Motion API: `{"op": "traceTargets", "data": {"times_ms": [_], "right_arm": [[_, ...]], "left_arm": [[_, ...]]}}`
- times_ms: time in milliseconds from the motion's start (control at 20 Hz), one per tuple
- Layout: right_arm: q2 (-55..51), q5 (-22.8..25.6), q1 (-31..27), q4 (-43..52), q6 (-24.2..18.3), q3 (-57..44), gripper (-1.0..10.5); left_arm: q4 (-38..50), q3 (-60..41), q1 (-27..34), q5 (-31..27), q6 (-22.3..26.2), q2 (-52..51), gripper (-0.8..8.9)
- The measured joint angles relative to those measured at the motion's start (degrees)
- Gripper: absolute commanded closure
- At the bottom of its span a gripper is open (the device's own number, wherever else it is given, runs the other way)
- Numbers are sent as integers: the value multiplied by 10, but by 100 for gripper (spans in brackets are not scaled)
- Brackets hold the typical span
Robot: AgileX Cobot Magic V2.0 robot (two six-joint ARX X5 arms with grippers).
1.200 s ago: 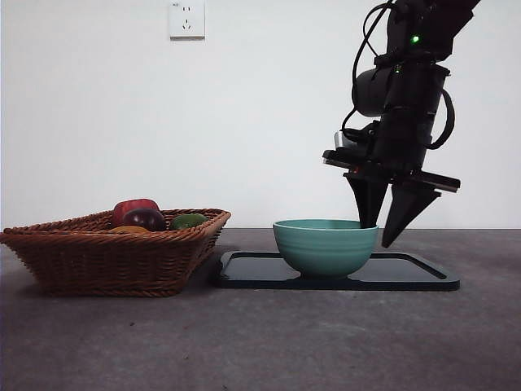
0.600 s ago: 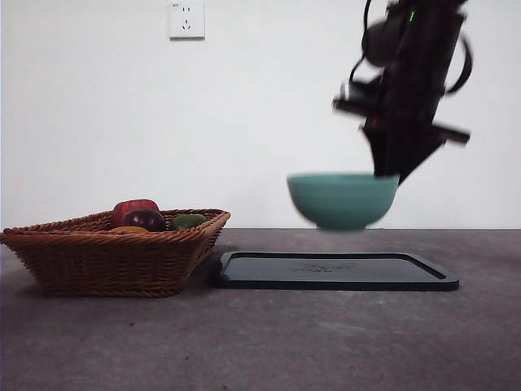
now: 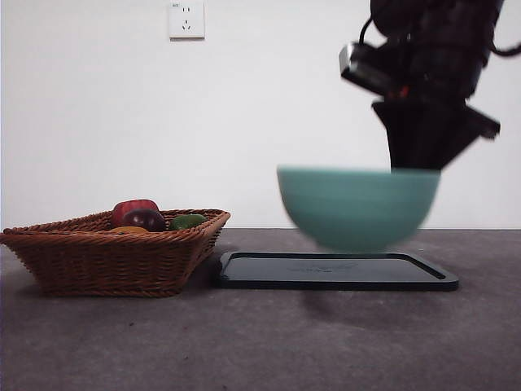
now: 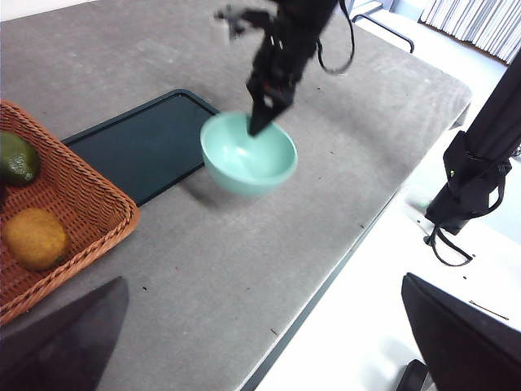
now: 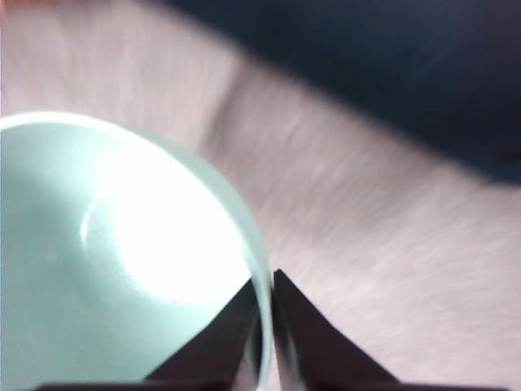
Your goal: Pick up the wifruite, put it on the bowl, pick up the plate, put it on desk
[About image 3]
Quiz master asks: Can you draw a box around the teal ribbed bowl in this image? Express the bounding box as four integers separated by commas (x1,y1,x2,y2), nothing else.
276,164,443,253

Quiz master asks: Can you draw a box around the dark green rectangular tray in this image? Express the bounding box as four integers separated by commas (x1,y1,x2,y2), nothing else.
209,251,460,292

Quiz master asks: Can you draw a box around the green avocado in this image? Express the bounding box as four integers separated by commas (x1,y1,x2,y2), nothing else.
168,213,208,232

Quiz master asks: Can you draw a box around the dark purple round fruit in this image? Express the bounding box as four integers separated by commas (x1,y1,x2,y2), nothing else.
121,208,167,233

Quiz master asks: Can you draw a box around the red apple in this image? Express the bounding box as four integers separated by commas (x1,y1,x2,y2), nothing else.
112,199,160,228

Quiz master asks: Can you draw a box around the brown wicker basket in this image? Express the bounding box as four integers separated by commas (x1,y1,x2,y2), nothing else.
0,208,232,298

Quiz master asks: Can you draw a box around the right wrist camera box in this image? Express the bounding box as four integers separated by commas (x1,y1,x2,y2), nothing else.
339,42,404,97

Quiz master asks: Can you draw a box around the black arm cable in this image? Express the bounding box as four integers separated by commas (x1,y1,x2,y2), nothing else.
488,35,521,59
358,15,386,46

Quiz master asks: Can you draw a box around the white wall socket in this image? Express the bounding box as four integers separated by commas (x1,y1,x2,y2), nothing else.
169,1,206,41

